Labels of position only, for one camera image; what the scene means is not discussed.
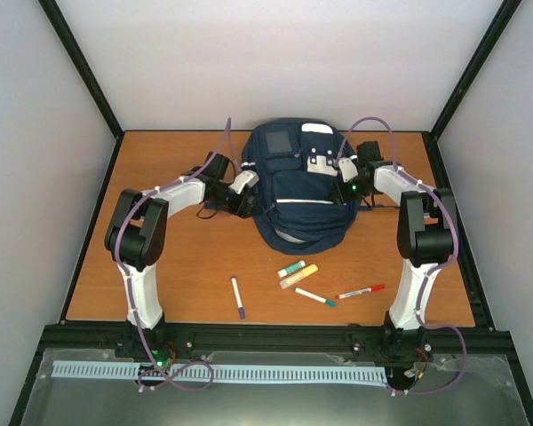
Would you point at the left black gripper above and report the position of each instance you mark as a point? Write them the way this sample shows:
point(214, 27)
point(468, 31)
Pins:
point(244, 205)

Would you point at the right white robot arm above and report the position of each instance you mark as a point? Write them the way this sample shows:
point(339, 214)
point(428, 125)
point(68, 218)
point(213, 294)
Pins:
point(426, 238)

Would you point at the red cap marker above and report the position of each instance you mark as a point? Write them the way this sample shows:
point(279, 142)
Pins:
point(360, 291)

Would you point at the yellow highlighter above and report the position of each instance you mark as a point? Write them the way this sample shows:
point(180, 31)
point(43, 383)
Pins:
point(298, 276)

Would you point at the small circuit board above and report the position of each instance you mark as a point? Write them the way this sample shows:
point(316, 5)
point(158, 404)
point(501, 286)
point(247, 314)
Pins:
point(165, 357)

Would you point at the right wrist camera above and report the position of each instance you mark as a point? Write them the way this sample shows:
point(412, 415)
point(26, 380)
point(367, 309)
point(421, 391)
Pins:
point(348, 170)

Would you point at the black frame post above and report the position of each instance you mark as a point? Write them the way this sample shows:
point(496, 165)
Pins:
point(68, 40)
point(488, 42)

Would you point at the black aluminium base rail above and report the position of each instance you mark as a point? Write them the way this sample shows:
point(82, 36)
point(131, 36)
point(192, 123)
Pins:
point(188, 341)

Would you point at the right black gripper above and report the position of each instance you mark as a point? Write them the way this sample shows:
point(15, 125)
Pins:
point(341, 196)

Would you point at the right black frame post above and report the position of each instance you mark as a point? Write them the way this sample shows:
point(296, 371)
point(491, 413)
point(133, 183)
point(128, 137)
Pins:
point(488, 42)

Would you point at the light blue cable duct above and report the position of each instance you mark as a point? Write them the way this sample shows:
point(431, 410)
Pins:
point(226, 374)

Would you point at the green white glue stick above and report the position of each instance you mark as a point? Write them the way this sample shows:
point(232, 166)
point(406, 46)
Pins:
point(291, 268)

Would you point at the left black frame post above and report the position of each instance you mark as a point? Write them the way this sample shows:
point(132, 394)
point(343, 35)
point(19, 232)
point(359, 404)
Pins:
point(68, 40)

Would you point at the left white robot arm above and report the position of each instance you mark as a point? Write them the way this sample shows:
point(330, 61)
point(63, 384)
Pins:
point(136, 233)

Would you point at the teal cap marker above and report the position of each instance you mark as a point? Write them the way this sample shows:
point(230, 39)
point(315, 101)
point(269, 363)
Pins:
point(315, 297)

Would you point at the navy blue backpack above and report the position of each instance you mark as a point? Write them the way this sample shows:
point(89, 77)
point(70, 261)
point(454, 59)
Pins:
point(294, 159)

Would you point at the purple cap marker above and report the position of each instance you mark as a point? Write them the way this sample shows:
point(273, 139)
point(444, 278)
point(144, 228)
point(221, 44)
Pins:
point(238, 298)

